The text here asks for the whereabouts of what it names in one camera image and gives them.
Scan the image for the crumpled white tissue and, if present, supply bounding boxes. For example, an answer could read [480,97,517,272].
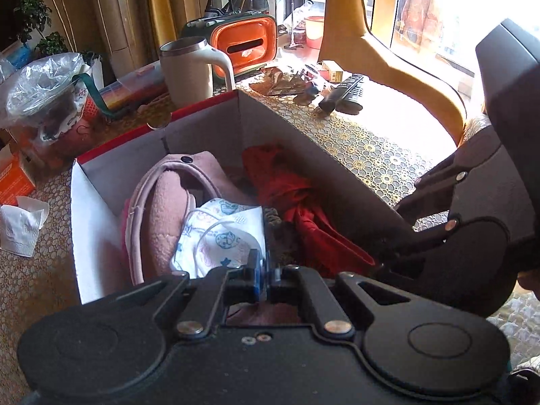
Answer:
[1,196,49,258]

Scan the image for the red fabric cloth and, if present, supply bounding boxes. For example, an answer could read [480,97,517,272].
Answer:
[243,144,376,278]

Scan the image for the green potted plant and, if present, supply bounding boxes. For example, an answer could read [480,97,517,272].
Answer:
[13,0,103,67]

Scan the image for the colourful flat box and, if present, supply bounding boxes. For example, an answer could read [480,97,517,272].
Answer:
[100,60,167,112]

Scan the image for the cream mug with steel rim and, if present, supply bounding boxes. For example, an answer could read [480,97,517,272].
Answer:
[159,37,235,108]

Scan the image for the crumpled snack wrappers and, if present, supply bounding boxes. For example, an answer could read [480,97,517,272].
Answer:
[249,65,328,106]

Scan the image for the floral lace tablecloth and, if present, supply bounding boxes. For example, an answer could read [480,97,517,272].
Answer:
[0,62,540,405]

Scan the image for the black remote control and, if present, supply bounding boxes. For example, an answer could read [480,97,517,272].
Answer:
[319,74,369,115]

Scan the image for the white red-rimmed cardboard box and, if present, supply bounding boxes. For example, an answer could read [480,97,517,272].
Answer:
[71,91,412,303]

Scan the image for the orange green tissue box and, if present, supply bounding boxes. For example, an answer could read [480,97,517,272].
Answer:
[180,11,277,76]

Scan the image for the clear plastic bag of snacks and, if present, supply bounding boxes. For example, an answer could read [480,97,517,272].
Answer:
[1,52,101,171]

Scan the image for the yellow chair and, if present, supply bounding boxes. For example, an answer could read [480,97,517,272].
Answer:
[319,0,466,143]

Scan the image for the white printed face mask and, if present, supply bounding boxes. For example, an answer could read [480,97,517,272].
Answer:
[170,197,266,278]

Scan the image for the orange cardboard box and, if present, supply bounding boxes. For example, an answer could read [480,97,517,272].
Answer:
[0,144,36,206]

